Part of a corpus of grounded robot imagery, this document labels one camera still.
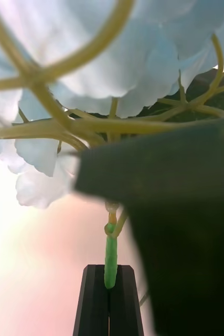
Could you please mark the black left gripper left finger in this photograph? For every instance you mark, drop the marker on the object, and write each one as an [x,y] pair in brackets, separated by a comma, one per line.
[93,309]

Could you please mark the pale blue flower with stem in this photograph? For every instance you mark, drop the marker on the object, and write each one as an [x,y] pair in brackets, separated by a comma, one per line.
[143,52]

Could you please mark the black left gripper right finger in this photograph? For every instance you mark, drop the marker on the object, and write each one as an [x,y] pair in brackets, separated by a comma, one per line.
[125,309]

